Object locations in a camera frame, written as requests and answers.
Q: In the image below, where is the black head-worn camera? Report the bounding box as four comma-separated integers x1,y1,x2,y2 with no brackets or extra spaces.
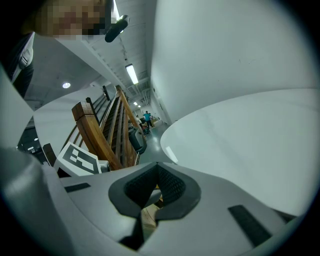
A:
104,14,131,43

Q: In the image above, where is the white kidney-shaped table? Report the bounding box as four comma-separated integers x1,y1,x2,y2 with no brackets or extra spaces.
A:
159,87,320,217

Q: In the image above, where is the person's black clothing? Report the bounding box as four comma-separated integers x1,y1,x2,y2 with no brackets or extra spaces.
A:
4,32,35,98

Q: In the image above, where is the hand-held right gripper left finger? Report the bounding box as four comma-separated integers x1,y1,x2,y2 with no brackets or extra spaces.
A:
41,161,159,256

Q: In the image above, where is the long ceiling light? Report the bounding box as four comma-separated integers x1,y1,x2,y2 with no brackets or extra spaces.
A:
124,63,140,85

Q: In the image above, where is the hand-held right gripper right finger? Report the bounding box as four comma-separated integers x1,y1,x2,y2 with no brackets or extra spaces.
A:
139,162,299,256

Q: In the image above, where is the person's head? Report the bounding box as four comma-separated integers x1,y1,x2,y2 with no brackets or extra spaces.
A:
21,0,113,41

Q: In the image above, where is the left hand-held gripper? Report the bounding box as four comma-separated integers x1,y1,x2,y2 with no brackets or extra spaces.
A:
53,141,111,179

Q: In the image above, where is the brown wooden stair railing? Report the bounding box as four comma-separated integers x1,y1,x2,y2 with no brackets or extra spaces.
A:
71,84,148,171

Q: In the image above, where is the grey harness strap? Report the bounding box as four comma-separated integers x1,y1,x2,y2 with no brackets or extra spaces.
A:
11,32,35,81

